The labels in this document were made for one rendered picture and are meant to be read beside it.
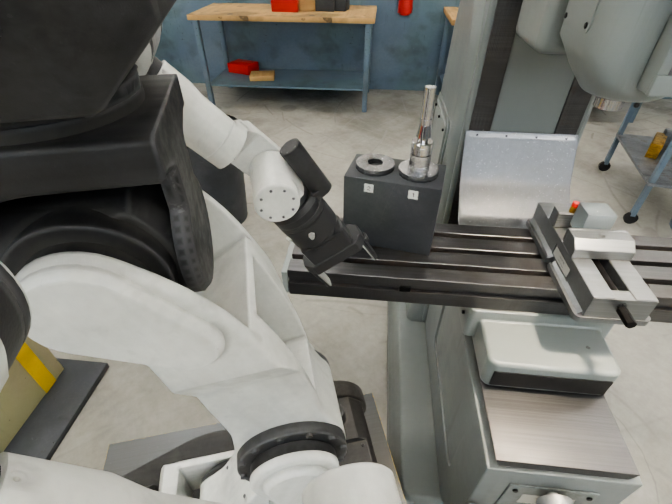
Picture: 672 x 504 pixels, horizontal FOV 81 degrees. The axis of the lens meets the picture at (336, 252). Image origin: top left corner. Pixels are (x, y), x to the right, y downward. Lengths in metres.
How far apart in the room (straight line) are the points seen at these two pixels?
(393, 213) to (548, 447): 0.58
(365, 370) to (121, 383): 1.07
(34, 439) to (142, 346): 1.70
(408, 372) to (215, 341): 1.34
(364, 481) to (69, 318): 0.22
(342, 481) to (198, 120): 0.42
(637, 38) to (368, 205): 0.54
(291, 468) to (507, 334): 0.64
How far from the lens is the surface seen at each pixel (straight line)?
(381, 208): 0.92
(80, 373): 2.11
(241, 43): 5.34
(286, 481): 0.53
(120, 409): 1.96
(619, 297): 0.94
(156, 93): 0.32
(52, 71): 0.21
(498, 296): 0.99
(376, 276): 0.91
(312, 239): 0.63
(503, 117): 1.27
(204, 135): 0.54
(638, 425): 2.10
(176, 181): 0.30
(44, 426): 2.03
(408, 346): 1.69
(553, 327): 1.07
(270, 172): 0.57
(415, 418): 1.53
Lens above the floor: 1.54
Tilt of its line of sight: 40 degrees down
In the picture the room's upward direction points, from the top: straight up
